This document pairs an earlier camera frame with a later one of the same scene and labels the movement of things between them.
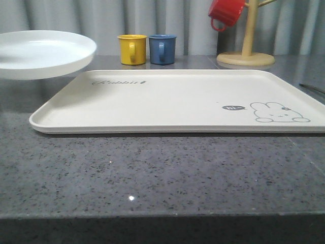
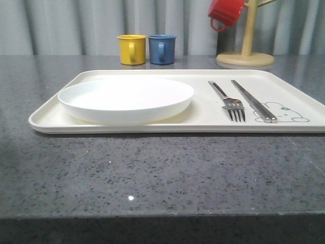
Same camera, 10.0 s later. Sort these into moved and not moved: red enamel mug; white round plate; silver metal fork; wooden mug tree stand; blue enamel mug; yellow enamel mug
Moved: silver metal fork; white round plate
Not moved: wooden mug tree stand; red enamel mug; blue enamel mug; yellow enamel mug
